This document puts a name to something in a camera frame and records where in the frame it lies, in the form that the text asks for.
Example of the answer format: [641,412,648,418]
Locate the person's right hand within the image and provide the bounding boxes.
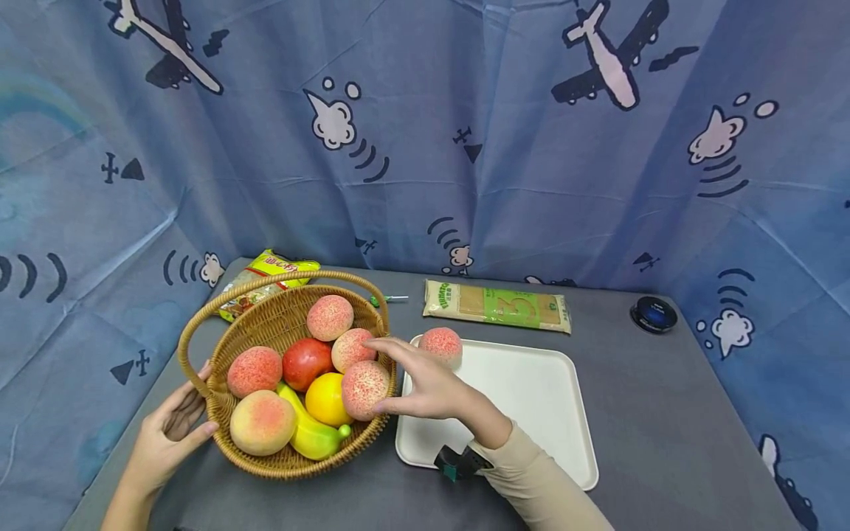
[362,337,514,450]

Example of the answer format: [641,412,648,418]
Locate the person's left hand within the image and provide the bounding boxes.
[125,359,220,497]

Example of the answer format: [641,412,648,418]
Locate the wicker basket with handle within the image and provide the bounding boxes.
[178,270,398,481]

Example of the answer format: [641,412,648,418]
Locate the person's left forearm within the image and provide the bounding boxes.
[100,469,158,531]

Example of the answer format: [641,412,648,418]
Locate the person's right forearm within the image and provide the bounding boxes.
[468,420,616,531]

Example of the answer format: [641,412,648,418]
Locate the small pink peach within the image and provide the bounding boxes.
[226,346,284,400]
[340,360,392,422]
[331,327,379,374]
[418,327,464,370]
[305,294,355,342]

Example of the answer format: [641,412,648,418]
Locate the large yellow-pink peach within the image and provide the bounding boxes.
[229,389,298,457]

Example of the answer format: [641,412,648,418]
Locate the yellow orange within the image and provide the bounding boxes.
[305,372,354,428]

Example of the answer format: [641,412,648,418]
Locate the red apple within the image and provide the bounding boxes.
[282,338,335,393]

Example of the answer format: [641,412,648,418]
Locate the black wrist band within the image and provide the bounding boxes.
[433,445,495,484]

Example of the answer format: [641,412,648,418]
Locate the yellow-green banana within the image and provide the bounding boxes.
[276,381,352,462]

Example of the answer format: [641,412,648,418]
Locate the noodle packet with green label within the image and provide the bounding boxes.
[423,280,573,335]

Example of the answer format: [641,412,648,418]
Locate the yellow snack packet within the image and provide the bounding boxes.
[218,249,322,324]

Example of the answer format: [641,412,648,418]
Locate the white plastic tray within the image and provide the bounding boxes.
[395,334,600,492]

